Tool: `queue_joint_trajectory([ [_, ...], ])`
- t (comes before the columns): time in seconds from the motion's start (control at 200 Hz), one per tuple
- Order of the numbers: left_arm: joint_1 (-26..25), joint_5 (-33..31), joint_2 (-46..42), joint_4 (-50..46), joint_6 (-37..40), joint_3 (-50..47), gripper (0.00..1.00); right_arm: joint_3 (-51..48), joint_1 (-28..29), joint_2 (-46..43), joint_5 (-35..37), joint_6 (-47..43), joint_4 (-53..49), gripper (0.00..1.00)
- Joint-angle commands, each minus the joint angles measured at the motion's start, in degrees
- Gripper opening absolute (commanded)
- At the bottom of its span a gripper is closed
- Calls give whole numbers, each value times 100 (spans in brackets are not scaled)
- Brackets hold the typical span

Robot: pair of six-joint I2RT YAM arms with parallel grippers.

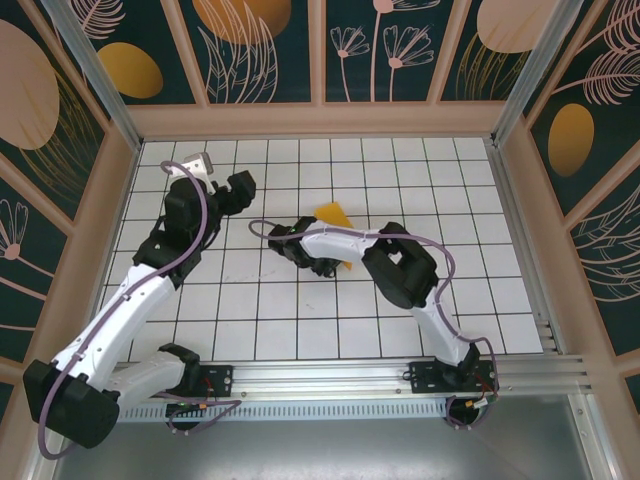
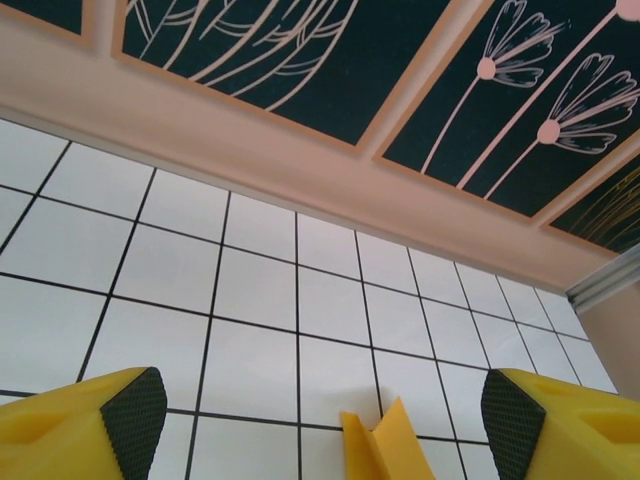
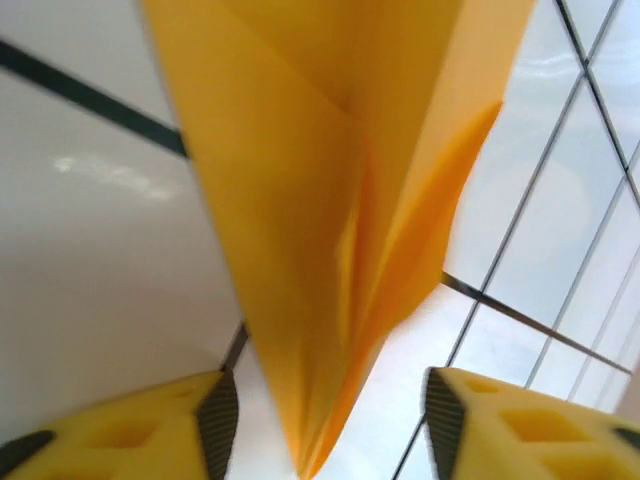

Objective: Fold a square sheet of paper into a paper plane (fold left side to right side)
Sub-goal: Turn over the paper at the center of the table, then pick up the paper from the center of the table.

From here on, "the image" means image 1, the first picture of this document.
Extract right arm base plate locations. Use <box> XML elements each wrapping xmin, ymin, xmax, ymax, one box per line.
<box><xmin>408</xmin><ymin>360</ymin><xmax>500</xmax><ymax>396</ymax></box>

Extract wall panel amber oval fern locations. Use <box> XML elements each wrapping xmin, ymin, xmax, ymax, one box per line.
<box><xmin>523</xmin><ymin>0</ymin><xmax>640</xmax><ymax>217</ymax></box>

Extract wall panel large pink disc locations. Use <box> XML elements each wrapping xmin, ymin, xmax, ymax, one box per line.
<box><xmin>0</xmin><ymin>0</ymin><xmax>110</xmax><ymax>227</ymax></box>

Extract grey metal sheet panel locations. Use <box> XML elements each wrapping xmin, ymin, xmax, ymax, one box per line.
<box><xmin>44</xmin><ymin>399</ymin><xmax>601</xmax><ymax>480</ymax></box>

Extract aluminium corner post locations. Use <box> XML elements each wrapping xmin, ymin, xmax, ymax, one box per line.
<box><xmin>489</xmin><ymin>0</ymin><xmax>594</xmax><ymax>149</ymax></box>
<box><xmin>39</xmin><ymin>0</ymin><xmax>145</xmax><ymax>151</ymax></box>

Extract wall panel pink disc reeds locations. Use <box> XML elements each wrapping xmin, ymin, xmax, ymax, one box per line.
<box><xmin>438</xmin><ymin>0</ymin><xmax>567</xmax><ymax>104</ymax></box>

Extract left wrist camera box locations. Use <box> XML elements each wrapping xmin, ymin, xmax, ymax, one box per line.
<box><xmin>179</xmin><ymin>151</ymin><xmax>219</xmax><ymax>194</ymax></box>

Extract aluminium side rail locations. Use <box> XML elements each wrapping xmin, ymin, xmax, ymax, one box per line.
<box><xmin>487</xmin><ymin>142</ymin><xmax>569</xmax><ymax>359</ymax></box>

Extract wall panel single pink flower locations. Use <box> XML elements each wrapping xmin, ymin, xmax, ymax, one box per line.
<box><xmin>0</xmin><ymin>154</ymin><xmax>72</xmax><ymax>367</ymax></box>

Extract aluminium mounting rail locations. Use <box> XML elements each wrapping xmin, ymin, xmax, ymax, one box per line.
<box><xmin>47</xmin><ymin>353</ymin><xmax>596</xmax><ymax>401</ymax></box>

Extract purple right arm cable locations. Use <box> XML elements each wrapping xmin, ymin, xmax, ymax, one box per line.
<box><xmin>248</xmin><ymin>219</ymin><xmax>501</xmax><ymax>431</ymax></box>

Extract slotted cable duct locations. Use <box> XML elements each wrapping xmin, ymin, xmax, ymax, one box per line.
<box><xmin>69</xmin><ymin>403</ymin><xmax>451</xmax><ymax>424</ymax></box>

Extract wall panel pink flowers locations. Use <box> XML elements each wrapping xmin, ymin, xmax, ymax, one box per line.
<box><xmin>319</xmin><ymin>0</ymin><xmax>464</xmax><ymax>106</ymax></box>

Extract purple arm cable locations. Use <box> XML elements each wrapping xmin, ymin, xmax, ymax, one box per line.
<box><xmin>37</xmin><ymin>159</ymin><xmax>244</xmax><ymax>460</ymax></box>
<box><xmin>248</xmin><ymin>219</ymin><xmax>501</xmax><ymax>431</ymax></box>

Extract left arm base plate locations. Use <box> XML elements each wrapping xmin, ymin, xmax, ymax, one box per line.
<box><xmin>142</xmin><ymin>363</ymin><xmax>236</xmax><ymax>400</ymax></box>

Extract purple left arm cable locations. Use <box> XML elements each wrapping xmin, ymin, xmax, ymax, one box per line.
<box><xmin>37</xmin><ymin>159</ymin><xmax>244</xmax><ymax>460</ymax></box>

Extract yellow cloth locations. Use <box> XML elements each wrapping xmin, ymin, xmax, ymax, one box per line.
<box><xmin>312</xmin><ymin>200</ymin><xmax>355</xmax><ymax>273</ymax></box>

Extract wall panel orange disc leaves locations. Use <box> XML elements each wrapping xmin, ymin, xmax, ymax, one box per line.
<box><xmin>177</xmin><ymin>0</ymin><xmax>315</xmax><ymax>107</ymax></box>

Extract wall panel with yellow oval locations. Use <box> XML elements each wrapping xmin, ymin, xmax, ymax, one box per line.
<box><xmin>49</xmin><ymin>0</ymin><xmax>202</xmax><ymax>107</ymax></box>

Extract wall panel pink fern fronds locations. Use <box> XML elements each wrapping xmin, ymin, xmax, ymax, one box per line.
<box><xmin>563</xmin><ymin>169</ymin><xmax>640</xmax><ymax>357</ymax></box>

